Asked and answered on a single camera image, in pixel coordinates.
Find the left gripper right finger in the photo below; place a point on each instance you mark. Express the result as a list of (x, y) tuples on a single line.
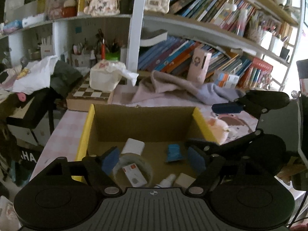
[(196, 159)]

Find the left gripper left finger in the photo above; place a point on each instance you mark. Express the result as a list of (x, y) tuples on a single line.
[(109, 160)]

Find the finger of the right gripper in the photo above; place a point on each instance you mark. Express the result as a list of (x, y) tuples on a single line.
[(227, 108)]

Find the grey white rectangular block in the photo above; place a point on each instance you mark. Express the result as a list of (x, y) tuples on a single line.
[(183, 181)]

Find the pink plush toy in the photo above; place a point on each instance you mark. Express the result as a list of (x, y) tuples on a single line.
[(219, 129)]

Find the white power adapter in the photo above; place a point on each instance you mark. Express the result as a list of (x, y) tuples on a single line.
[(133, 146)]

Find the small white spray bottle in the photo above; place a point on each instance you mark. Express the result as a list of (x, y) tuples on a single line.
[(166, 182)]

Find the red white card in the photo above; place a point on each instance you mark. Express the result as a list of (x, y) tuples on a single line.
[(134, 175)]

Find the orange white box upper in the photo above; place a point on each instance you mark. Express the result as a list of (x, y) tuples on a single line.
[(225, 80)]

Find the yellow cardboard box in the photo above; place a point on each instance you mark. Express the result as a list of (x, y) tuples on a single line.
[(111, 125)]

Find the red boxed book set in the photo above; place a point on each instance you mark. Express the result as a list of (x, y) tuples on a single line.
[(257, 74)]

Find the pink cartoon table mat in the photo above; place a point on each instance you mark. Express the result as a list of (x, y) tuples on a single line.
[(64, 141)]

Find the pink cylindrical holder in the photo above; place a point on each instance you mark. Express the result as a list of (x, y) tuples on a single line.
[(199, 66)]

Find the wooden chess board box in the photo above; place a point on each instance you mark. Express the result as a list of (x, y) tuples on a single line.
[(82, 96)]

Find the grey pink cloth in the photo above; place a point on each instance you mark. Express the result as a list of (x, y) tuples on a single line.
[(159, 84)]

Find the white bookshelf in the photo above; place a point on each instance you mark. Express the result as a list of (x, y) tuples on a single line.
[(39, 28)]

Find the row of leaning books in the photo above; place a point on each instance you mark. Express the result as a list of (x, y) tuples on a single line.
[(174, 55)]

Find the white tissue bag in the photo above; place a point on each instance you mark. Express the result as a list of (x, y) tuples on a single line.
[(106, 75)]

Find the pile of clothes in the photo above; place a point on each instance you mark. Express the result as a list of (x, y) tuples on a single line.
[(40, 83)]

